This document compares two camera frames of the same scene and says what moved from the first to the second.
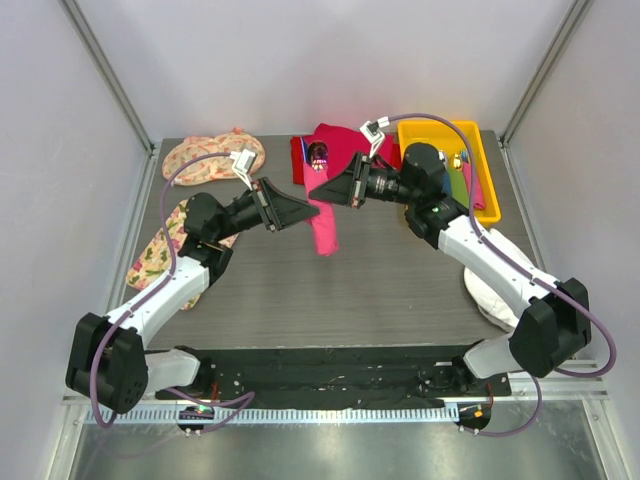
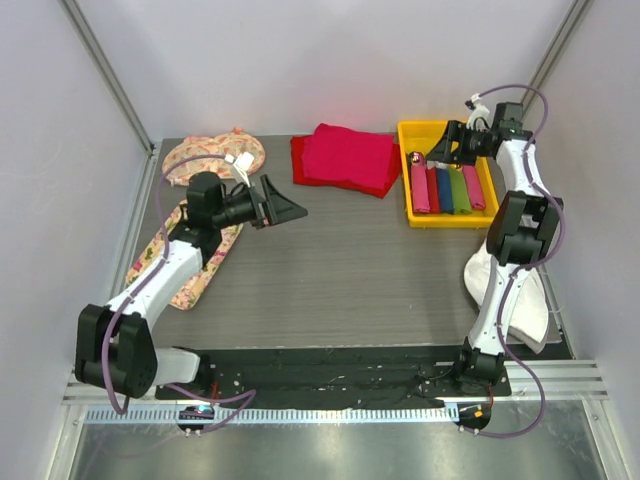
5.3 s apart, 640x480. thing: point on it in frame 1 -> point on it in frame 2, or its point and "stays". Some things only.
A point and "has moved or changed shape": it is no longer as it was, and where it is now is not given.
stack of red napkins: (329, 148) stays
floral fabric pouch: (211, 167) stays
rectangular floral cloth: (155, 263) stays
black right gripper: (347, 188) -> (454, 132)
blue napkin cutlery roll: (446, 190) stays
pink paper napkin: (323, 224) has moved or changed shape
